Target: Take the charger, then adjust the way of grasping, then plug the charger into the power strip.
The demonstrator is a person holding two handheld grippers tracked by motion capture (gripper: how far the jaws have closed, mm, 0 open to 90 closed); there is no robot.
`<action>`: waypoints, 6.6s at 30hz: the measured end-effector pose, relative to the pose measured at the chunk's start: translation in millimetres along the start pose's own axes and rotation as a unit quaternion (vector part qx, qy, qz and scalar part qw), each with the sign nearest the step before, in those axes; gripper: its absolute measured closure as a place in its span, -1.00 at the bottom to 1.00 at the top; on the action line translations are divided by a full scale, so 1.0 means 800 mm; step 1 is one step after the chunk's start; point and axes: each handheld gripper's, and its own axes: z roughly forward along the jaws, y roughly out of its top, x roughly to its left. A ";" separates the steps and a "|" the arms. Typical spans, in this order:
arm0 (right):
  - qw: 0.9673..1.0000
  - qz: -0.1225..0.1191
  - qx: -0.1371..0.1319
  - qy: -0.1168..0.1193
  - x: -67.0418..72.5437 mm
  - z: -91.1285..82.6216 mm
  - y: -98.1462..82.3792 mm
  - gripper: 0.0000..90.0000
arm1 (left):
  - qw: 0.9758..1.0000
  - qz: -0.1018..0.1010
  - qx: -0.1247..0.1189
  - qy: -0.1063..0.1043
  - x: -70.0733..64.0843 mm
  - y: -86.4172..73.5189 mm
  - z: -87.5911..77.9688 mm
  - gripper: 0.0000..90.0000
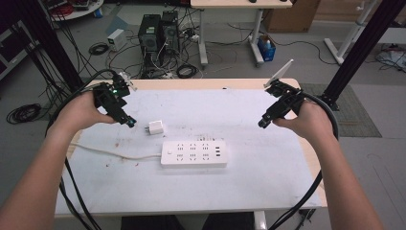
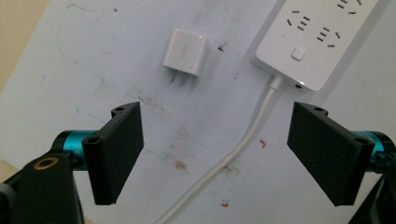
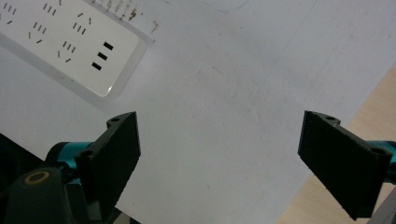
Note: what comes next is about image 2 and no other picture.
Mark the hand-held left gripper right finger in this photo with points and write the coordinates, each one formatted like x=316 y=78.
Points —
x=330 y=152

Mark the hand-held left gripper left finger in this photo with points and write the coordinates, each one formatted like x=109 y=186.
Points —
x=113 y=152

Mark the white power strip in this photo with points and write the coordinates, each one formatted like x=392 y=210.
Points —
x=314 y=40

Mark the white charger plug adapter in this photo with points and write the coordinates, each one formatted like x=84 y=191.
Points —
x=186 y=51

